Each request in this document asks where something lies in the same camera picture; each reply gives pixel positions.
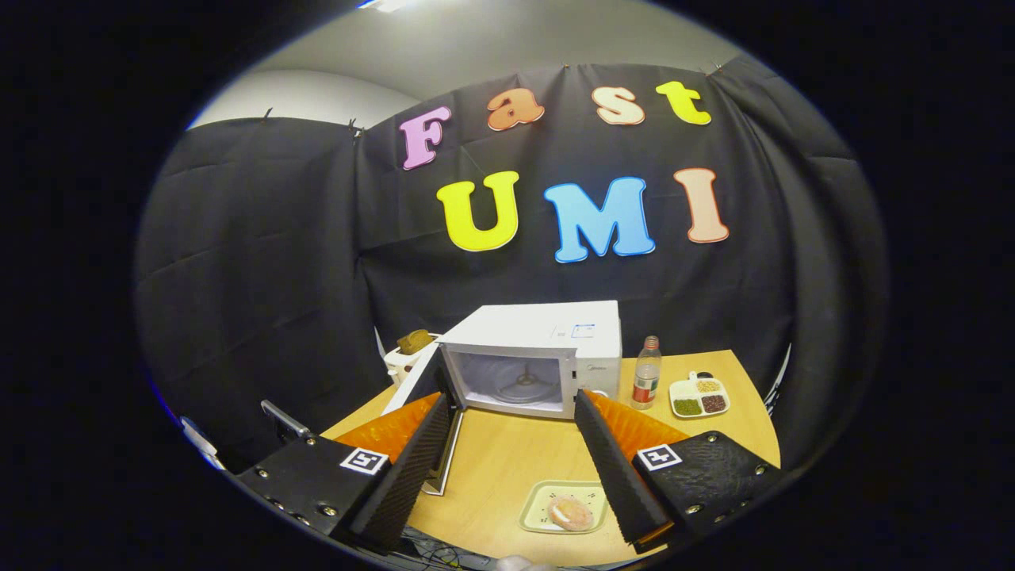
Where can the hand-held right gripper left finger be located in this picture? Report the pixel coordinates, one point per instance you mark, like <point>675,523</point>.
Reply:
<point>412,476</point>

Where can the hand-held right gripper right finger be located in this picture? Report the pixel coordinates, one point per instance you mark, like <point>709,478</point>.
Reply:
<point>614,476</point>

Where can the round bread bun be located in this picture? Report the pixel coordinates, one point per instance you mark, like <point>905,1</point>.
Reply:
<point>571,514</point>

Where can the white microwave oven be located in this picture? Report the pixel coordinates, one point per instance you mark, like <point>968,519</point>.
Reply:
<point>539,325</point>

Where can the pale green tray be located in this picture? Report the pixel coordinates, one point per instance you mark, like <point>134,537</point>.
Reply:
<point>538,507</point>

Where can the clear plastic bottle red label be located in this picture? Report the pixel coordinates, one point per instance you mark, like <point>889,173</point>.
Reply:
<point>646,373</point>

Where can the white toaster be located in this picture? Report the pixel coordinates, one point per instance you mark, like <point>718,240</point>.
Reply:
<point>396,366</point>

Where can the white divided plate with grains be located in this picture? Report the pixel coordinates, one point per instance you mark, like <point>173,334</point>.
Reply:
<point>698,396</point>

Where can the brown bread slice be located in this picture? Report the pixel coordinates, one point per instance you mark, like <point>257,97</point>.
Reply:
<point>415,341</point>

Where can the black backdrop cloth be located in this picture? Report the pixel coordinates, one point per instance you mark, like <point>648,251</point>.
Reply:
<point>277,277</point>

